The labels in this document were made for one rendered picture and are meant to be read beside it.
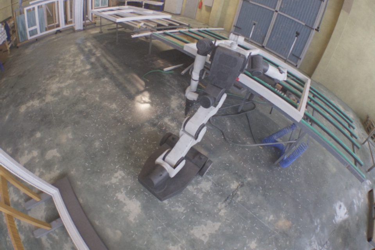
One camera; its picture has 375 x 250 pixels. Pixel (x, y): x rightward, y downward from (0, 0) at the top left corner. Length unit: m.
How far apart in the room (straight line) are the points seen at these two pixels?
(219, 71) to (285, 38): 6.99
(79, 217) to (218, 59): 1.74
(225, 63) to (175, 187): 1.10
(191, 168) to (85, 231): 1.18
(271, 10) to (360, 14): 4.33
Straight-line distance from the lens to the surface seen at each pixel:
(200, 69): 1.32
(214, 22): 9.16
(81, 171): 1.83
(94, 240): 1.56
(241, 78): 1.55
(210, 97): 1.22
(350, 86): 8.36
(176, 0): 11.04
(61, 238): 1.77
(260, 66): 1.23
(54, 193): 1.76
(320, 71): 7.64
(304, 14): 7.95
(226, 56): 1.09
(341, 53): 8.06
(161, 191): 1.41
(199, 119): 1.32
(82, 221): 1.61
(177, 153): 1.37
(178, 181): 1.48
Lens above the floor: 1.53
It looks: 41 degrees down
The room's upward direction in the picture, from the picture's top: 14 degrees clockwise
